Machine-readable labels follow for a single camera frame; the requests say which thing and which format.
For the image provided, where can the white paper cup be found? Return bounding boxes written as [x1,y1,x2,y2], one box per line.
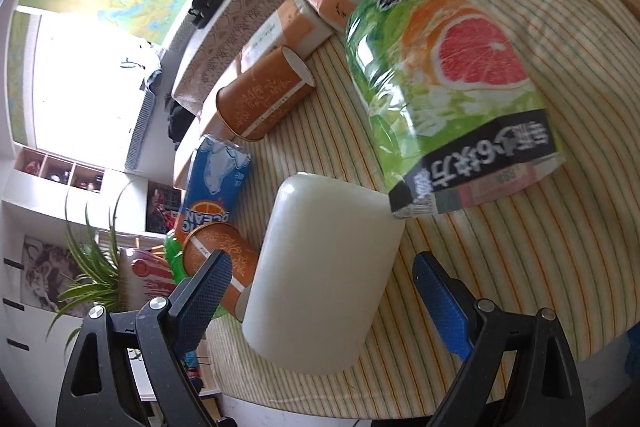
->
[242,172,405,375]

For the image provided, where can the orange paper cup front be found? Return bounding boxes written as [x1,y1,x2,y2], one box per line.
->
[182,223,258,322]

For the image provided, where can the orange paper cup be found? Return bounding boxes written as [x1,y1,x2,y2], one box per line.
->
[182,223,258,322]
[216,46,316,141]

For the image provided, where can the grapefruit label cup pack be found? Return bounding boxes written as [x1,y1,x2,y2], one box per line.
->
[345,0,564,218]

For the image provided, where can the orange paper cup rear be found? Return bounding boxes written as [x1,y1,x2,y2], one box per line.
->
[216,46,316,141]

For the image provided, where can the green plastic bottle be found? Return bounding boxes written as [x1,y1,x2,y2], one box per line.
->
[164,230,189,284]

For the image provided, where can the potted spider plant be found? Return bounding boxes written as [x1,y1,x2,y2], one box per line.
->
[46,185,177,353]

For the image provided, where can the striped yellow table cloth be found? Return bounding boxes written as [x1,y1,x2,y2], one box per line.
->
[207,0,639,418]

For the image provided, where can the blue orange ocean carton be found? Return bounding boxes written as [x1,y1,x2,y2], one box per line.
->
[174,135,252,244]

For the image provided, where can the black bag on floor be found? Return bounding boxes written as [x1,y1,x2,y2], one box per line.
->
[165,94,195,150]

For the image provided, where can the orange tissue box middle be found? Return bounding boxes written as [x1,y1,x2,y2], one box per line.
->
[236,0,334,74]

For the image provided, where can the black teapot on tray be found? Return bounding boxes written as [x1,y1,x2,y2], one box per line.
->
[188,0,224,29]

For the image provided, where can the patterned cloth covered table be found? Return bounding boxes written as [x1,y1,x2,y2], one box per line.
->
[171,0,285,114]

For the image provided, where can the dark framed wall picture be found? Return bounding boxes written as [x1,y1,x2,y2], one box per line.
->
[21,236,80,312]

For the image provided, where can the white wall shelf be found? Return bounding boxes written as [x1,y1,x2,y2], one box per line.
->
[1,147,148,235]

